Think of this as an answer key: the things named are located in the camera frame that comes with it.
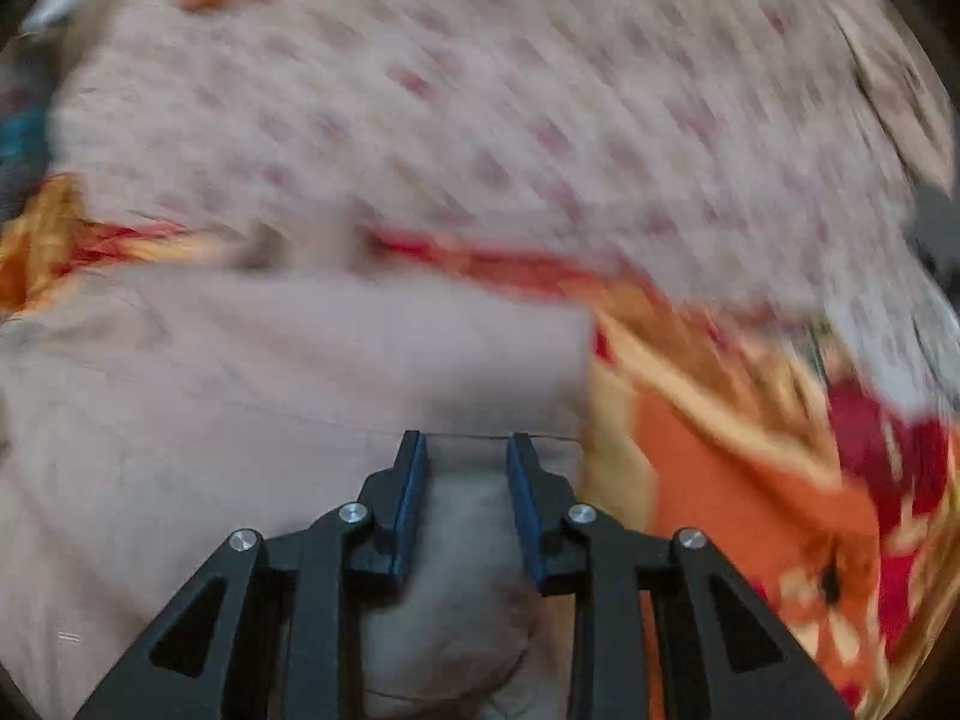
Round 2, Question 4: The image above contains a beige patterned garment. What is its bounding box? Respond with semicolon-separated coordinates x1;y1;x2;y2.
0;0;953;720

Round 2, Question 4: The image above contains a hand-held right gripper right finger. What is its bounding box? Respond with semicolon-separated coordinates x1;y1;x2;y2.
505;432;857;720

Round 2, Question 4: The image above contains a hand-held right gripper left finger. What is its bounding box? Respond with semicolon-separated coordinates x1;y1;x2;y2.
73;430;430;720

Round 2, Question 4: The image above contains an orange red floral blanket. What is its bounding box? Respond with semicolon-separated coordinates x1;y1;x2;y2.
0;0;960;720

